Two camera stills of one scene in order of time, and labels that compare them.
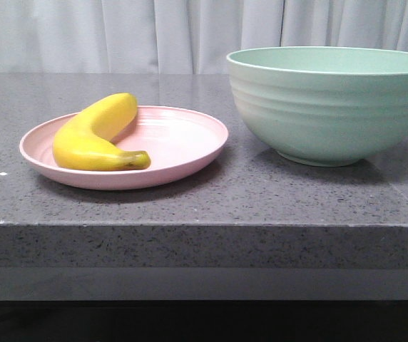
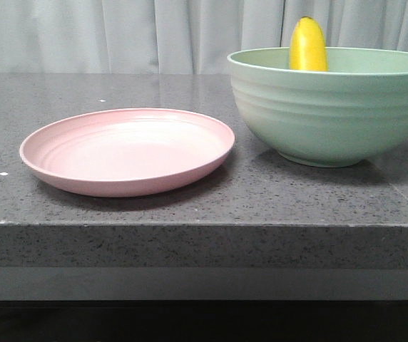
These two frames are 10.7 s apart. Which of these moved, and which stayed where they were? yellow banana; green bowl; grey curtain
Moved: yellow banana
Stayed: green bowl; grey curtain
